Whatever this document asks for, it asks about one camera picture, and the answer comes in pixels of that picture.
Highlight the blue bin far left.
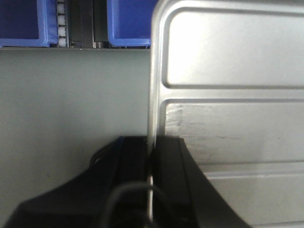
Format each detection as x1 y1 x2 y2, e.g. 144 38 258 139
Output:
0 0 58 47

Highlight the silver metal tray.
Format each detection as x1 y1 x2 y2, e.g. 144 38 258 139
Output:
147 0 304 228

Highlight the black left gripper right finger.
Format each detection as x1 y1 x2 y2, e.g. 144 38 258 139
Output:
152 136 250 228

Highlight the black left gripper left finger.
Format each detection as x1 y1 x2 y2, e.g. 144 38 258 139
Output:
4 136 147 228

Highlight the blue bin centre shelf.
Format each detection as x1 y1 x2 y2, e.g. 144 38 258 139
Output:
107 0 157 47

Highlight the white roller track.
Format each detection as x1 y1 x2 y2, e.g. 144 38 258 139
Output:
56 0 69 48

